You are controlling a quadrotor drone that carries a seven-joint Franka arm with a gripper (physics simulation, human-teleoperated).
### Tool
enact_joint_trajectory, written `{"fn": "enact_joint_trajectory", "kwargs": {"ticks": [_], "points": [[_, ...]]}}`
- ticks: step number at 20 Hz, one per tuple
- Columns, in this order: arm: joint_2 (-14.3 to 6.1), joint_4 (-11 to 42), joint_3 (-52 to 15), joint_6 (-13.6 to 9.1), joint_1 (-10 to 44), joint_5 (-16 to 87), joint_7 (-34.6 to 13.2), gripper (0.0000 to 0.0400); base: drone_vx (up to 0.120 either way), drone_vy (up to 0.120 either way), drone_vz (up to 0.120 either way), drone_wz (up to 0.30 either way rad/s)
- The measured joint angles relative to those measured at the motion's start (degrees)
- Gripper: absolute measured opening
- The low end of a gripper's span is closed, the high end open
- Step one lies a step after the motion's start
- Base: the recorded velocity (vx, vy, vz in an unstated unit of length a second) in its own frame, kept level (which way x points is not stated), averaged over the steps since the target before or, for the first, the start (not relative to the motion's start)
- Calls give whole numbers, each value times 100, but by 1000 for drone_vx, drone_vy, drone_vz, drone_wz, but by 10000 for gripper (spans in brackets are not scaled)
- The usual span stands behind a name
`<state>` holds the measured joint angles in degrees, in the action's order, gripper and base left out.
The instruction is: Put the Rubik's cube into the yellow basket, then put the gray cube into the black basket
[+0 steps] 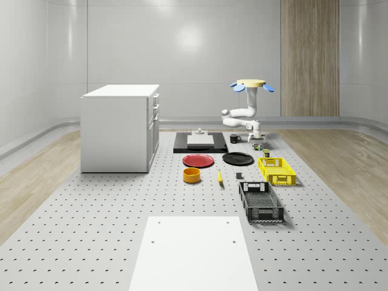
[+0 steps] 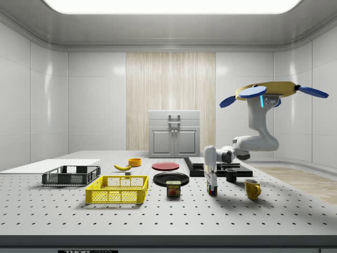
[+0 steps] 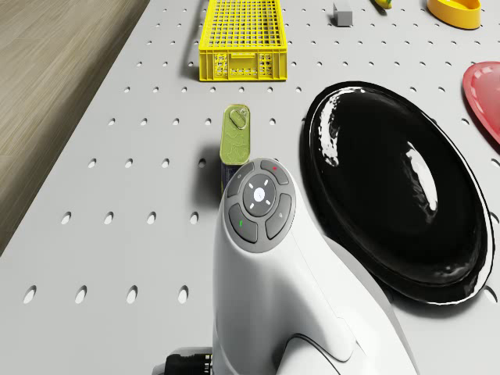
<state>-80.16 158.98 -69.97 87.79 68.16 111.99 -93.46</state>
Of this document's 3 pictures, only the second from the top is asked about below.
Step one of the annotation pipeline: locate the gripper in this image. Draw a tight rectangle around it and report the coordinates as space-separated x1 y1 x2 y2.
205 170 219 188

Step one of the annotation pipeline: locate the puzzle cube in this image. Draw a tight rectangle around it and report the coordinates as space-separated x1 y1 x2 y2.
206 183 219 197

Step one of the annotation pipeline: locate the black mug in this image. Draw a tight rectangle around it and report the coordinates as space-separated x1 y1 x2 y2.
225 168 238 183

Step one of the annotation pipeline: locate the black stove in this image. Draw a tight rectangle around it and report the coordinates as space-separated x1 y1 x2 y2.
183 156 254 178

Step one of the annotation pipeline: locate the flat-sided can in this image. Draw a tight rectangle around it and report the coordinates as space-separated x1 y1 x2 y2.
166 180 182 198

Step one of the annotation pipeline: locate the yellow mug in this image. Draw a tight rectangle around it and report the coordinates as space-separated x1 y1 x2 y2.
244 179 262 200

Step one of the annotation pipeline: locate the red plate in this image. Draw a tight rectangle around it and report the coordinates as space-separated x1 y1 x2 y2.
152 161 180 171

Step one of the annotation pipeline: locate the black plate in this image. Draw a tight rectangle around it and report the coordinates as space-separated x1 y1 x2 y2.
153 171 191 187

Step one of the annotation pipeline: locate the white cabinet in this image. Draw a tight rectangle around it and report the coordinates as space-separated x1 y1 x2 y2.
148 110 201 159

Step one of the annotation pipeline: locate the yellow basket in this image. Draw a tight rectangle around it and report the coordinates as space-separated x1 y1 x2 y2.
85 175 150 205

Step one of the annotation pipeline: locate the drone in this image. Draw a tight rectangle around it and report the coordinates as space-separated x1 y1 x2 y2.
219 81 330 109

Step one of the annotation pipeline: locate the dark grey basket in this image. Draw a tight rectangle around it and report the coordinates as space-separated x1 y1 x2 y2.
42 165 102 188

